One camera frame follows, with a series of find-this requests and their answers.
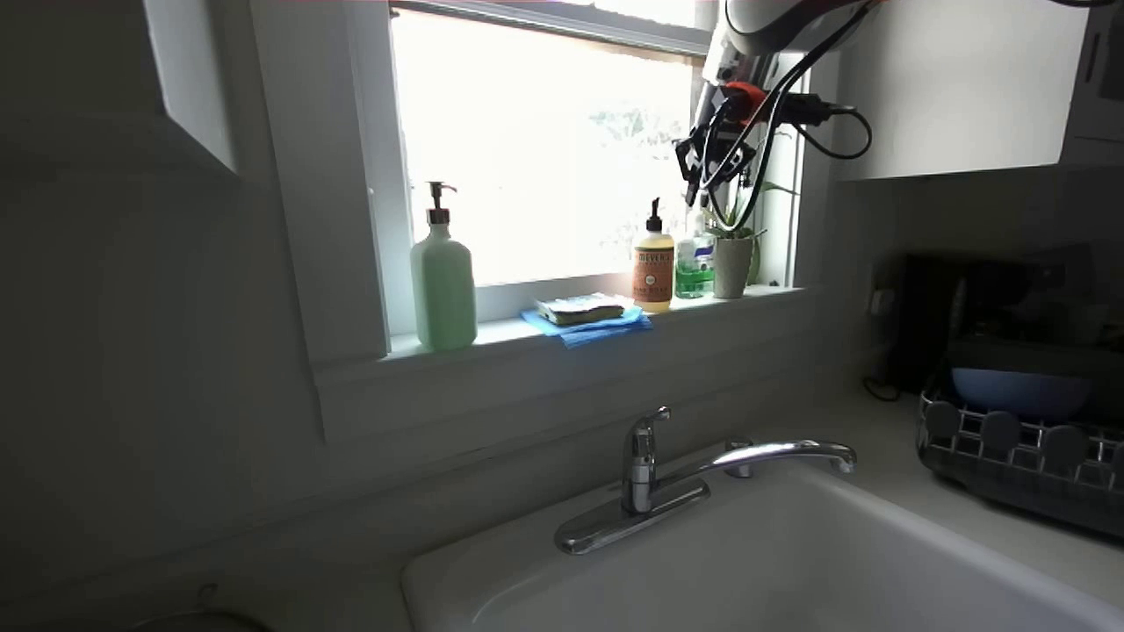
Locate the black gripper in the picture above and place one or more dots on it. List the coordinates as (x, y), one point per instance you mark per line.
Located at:
(726, 124)

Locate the clear soap bottle white nozzle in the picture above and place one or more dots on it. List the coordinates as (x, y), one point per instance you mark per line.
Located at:
(694, 270)

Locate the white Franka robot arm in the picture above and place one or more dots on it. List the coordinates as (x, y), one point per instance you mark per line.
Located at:
(759, 19)

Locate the amber soap pump bottle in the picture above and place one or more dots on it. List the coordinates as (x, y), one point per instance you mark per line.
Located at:
(651, 268)

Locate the dark kitchen sponge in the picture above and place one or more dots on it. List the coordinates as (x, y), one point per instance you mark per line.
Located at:
(581, 309)

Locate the green soap pump bottle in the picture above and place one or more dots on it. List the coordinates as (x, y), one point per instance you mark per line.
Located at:
(443, 293)

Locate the white kitchen sink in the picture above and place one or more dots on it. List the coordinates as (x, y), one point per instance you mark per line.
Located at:
(759, 572)

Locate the white flower pot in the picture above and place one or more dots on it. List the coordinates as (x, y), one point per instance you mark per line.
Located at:
(734, 268)

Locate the blue sponge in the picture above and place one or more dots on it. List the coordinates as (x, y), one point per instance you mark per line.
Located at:
(590, 332)

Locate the black coffee maker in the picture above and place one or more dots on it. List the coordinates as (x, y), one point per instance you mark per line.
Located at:
(925, 322)

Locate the chrome sink faucet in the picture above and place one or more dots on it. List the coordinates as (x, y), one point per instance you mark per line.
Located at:
(640, 478)

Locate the blue bowl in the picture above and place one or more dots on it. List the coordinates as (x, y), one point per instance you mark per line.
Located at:
(1020, 396)

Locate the grey dish rack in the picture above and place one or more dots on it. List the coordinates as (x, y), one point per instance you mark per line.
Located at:
(1032, 461)

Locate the plain white wall cabinet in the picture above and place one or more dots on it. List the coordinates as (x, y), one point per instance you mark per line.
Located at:
(960, 82)

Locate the white window frame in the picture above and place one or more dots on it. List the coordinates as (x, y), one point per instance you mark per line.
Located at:
(351, 178)

